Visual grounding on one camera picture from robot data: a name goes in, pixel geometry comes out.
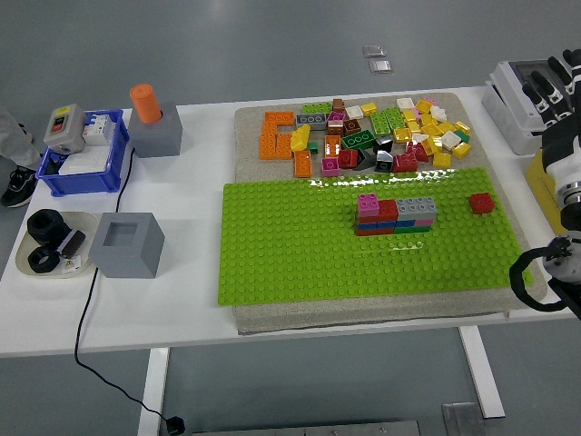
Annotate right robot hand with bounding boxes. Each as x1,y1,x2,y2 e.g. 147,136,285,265
521,48,581,188

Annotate red square toy brick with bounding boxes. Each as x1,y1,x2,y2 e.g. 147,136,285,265
377,199,400,223
468,192,496,215

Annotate red sloped toy brick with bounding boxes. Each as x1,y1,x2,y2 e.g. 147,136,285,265
405,140,430,164

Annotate grey long toy brick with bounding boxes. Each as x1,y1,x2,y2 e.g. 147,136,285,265
395,195,438,221

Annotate blue long toy brick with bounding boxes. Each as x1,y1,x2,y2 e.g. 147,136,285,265
357,220,417,230

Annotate pink square toy brick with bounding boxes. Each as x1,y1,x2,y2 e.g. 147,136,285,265
357,193,381,217

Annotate dark green hollow brick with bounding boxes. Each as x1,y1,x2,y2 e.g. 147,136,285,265
340,130,378,151

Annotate grey hollow toy brick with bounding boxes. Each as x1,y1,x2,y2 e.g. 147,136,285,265
295,113,329,132

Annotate yellow sloped toy brick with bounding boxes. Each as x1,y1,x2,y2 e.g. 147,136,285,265
290,124,312,153

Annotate green studded baseplate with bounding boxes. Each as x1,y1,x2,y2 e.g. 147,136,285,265
216,166,533,307

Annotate yellow cardboard box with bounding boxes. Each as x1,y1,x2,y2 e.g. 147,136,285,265
525,149,566,238

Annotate white table leg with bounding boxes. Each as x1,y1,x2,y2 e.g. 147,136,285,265
457,325,507,420
136,347,172,436

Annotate small grey metal plate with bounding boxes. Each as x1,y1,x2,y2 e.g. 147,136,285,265
441,401,486,436

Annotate grey-brown foam mat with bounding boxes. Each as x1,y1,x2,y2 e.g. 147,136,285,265
233,92,549,337

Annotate long grey metal plate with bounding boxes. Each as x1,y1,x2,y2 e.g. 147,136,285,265
190,420,422,436

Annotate grey block with round hole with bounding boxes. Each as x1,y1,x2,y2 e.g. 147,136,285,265
127,102,184,160

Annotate orange cylinder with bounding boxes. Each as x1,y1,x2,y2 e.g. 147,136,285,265
129,83,164,125

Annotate grey cube with square recess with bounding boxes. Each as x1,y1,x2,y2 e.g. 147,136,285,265
87,212,166,280

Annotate white circuit breaker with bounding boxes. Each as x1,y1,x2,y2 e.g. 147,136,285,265
83,113,115,147

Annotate beige tray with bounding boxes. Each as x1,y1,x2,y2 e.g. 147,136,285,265
15,209,101,280

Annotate blue plastic bin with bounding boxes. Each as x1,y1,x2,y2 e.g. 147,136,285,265
34,108,131,198

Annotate brown sanding drum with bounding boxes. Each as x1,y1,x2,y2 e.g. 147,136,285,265
54,229,88,257

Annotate black part in bin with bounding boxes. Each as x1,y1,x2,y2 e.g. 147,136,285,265
44,152,70,177

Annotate large black nut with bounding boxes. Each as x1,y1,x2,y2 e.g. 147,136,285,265
26,208,70,241

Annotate small black nut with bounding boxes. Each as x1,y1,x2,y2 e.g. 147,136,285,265
26,246,62,275

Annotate person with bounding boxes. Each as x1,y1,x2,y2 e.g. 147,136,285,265
0,102,42,209

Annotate white electrical enclosure box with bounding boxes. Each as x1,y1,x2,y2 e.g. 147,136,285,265
480,60,557,156

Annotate black power cord with plug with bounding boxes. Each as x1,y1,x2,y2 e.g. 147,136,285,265
74,144,187,435

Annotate white flat switch plate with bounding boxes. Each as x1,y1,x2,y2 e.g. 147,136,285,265
58,149,111,176

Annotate grey push-button switch box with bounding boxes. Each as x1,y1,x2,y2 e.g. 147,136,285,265
43,103,88,154

